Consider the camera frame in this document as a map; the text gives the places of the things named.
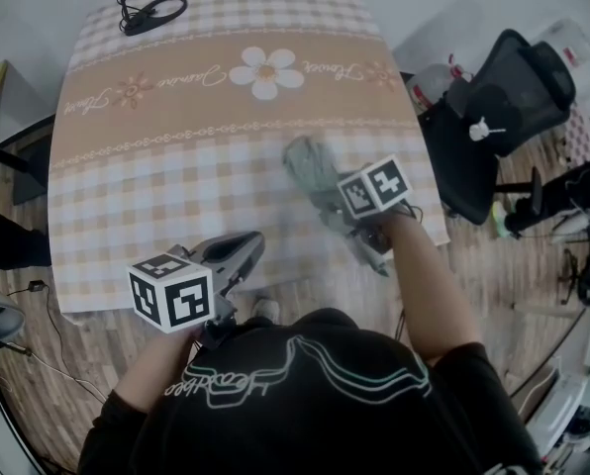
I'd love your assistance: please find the checked pink pad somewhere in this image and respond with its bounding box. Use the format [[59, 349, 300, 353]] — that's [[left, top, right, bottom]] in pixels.
[[563, 100, 590, 168]]

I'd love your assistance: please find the grey-green umbrella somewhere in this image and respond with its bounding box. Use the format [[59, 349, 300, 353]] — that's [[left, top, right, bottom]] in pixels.
[[280, 135, 392, 279]]

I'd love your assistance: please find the black mesh office chair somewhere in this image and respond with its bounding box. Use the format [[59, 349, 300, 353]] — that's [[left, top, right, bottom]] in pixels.
[[417, 28, 578, 227]]

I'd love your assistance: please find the black tripod equipment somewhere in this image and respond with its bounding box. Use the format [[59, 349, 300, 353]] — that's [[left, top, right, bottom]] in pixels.
[[502, 154, 590, 319]]

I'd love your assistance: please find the person's left forearm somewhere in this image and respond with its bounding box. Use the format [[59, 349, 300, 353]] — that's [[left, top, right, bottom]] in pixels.
[[113, 327, 212, 416]]

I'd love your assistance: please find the person's right forearm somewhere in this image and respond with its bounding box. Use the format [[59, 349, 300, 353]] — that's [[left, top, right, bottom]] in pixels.
[[373, 211, 485, 366]]

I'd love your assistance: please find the small white keyring toy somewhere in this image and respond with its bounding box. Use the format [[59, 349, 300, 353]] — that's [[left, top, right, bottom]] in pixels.
[[468, 116, 508, 143]]

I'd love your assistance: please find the person's grey shoe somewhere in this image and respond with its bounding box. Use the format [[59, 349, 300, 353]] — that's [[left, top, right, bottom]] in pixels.
[[251, 297, 282, 324]]

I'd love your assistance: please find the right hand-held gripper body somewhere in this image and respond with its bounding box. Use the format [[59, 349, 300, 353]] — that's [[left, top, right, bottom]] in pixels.
[[319, 154, 421, 255]]

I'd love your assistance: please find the white box with red label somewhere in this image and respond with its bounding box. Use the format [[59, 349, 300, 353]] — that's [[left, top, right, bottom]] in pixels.
[[541, 16, 590, 69]]

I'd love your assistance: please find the black side desk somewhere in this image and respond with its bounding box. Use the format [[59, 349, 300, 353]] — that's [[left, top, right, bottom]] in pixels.
[[0, 125, 54, 208]]

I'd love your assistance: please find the person's black printed shirt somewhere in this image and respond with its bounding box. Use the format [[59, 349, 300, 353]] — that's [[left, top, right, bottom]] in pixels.
[[78, 307, 544, 475]]

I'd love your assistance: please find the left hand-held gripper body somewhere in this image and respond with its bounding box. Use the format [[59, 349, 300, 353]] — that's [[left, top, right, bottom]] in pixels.
[[128, 242, 239, 346]]

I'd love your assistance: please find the beige checked cloth table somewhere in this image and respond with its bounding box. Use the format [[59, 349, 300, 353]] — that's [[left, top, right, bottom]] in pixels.
[[47, 0, 452, 316]]

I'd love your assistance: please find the clear plastic water jug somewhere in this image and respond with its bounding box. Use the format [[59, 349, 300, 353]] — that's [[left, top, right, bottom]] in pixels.
[[405, 54, 475, 117]]

